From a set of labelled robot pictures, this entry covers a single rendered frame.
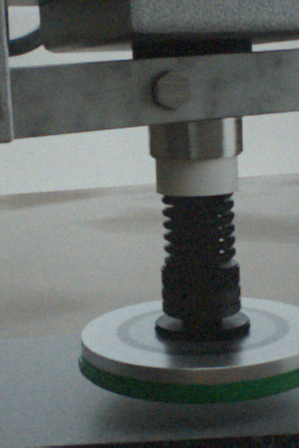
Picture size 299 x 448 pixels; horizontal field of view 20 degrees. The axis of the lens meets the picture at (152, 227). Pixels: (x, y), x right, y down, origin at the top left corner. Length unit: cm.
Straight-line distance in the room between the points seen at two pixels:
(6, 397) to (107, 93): 30
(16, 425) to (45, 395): 7
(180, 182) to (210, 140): 4
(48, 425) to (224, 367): 16
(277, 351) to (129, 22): 28
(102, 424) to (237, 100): 28
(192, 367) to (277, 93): 22
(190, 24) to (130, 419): 32
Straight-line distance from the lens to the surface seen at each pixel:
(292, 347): 68
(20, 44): 81
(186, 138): 67
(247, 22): 61
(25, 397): 77
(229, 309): 71
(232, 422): 69
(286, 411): 71
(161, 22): 58
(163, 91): 62
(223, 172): 68
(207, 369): 64
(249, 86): 66
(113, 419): 70
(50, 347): 90
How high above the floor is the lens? 113
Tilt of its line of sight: 10 degrees down
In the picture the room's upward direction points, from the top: 3 degrees counter-clockwise
